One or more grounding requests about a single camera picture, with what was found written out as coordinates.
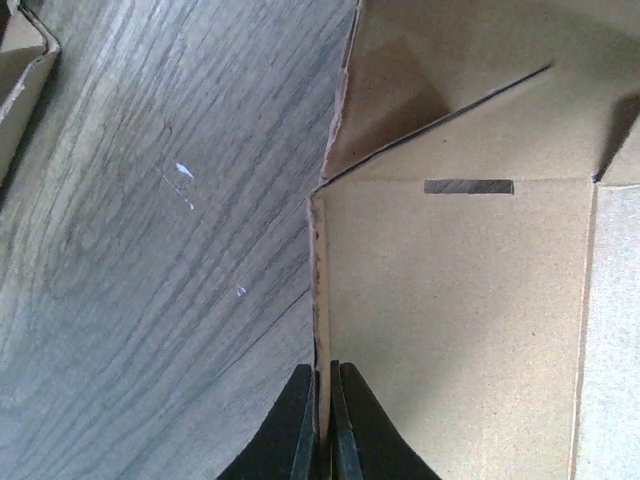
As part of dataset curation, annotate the brown cardboard box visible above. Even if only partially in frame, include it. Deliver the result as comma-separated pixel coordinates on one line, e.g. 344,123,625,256
309,1,639,479

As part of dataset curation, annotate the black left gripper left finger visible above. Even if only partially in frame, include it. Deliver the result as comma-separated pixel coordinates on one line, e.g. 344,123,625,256
219,364,319,480

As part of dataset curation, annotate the stack of flat cardboard blanks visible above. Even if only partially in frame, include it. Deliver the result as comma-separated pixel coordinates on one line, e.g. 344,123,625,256
1,1,60,178

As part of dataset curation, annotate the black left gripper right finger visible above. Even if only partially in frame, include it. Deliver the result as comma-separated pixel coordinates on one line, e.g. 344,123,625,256
330,360,438,480

